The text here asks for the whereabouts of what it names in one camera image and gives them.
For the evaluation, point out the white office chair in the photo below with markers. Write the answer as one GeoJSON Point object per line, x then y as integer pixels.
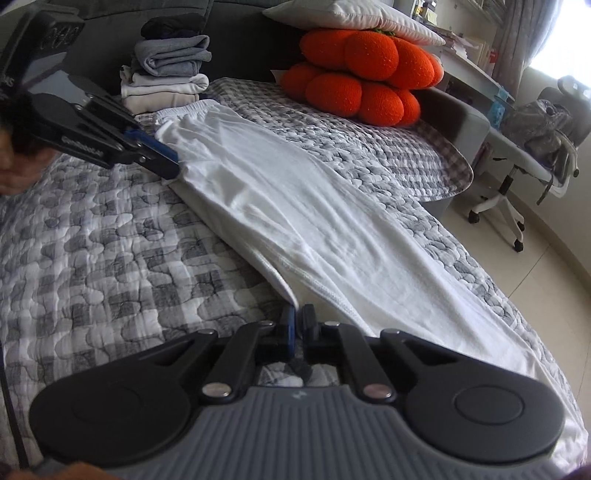
{"type": "Point", "coordinates": [503, 198]}

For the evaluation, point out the person's left hand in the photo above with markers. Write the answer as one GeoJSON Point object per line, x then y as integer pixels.
{"type": "Point", "coordinates": [14, 173]}

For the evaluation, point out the grey curtain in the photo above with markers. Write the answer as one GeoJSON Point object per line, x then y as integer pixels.
{"type": "Point", "coordinates": [521, 37]}

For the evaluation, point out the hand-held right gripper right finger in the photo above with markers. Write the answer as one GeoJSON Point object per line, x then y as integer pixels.
{"type": "Point", "coordinates": [304, 332]}

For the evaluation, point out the white desk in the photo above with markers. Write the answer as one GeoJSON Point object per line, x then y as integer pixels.
{"type": "Point", "coordinates": [471, 76]}

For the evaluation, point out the stack of books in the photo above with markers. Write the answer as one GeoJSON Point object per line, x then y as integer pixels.
{"type": "Point", "coordinates": [466, 46]}

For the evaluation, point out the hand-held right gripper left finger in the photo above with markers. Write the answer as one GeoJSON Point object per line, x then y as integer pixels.
{"type": "Point", "coordinates": [291, 334]}

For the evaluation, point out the grey backpack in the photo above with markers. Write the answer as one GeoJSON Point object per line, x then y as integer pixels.
{"type": "Point", "coordinates": [535, 127]}

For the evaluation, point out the white pillow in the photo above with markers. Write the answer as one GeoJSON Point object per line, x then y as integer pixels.
{"type": "Point", "coordinates": [346, 16]}

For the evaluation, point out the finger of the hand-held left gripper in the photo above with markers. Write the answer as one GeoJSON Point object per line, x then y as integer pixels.
{"type": "Point", "coordinates": [159, 168]}
{"type": "Point", "coordinates": [152, 146]}

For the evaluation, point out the blue tissue pack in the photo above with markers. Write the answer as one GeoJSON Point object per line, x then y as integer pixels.
{"type": "Point", "coordinates": [501, 108]}

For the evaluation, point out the window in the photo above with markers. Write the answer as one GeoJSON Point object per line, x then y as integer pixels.
{"type": "Point", "coordinates": [563, 55]}

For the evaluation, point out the white pants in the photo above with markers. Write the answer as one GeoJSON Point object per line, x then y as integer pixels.
{"type": "Point", "coordinates": [300, 198]}

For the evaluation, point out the orange flower cushion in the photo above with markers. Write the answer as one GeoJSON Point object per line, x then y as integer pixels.
{"type": "Point", "coordinates": [369, 74]}

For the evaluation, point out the grey folded garment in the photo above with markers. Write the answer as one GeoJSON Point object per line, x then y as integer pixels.
{"type": "Point", "coordinates": [171, 55]}

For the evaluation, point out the black folded garment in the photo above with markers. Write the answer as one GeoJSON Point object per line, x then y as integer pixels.
{"type": "Point", "coordinates": [171, 25]}

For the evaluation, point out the grey checked quilt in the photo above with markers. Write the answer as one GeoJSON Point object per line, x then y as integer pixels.
{"type": "Point", "coordinates": [115, 258]}

